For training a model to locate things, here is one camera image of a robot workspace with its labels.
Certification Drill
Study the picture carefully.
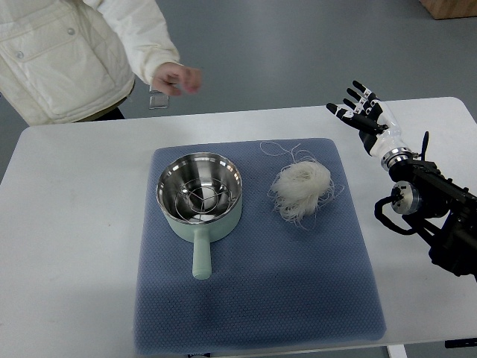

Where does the white puffer jacket sleeve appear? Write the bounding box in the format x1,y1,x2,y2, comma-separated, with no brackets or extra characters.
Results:
85,0,180,85

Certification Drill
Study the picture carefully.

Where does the metal floor plate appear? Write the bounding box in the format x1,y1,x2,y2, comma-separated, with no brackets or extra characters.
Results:
148,85,169,110

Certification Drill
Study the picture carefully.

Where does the person's bare hand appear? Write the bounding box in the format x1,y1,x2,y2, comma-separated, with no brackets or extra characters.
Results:
152,62,202,96

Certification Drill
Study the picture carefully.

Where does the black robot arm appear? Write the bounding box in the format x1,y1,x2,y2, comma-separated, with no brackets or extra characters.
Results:
374,133,476,277

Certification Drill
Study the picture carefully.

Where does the blue textured mat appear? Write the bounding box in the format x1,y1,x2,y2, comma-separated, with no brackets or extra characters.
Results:
133,138,386,355

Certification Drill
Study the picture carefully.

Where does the white puffer jacket torso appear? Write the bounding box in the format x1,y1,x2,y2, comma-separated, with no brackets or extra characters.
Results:
1,1,135,126

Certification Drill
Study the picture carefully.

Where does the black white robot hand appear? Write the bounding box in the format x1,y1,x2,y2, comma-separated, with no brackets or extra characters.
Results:
326,81,407,158

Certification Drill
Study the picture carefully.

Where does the white vermicelli bundle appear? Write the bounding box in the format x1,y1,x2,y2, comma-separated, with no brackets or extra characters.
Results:
259,140,344,230

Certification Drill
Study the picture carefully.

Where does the wooden box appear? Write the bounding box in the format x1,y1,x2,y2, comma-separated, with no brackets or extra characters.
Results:
420,0,476,20

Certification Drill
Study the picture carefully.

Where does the wire steaming rack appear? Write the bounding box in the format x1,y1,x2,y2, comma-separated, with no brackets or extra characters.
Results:
174,179,233,223

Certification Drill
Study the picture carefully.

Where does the mint green steel pot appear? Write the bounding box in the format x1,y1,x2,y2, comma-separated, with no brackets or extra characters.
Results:
157,152,242,280

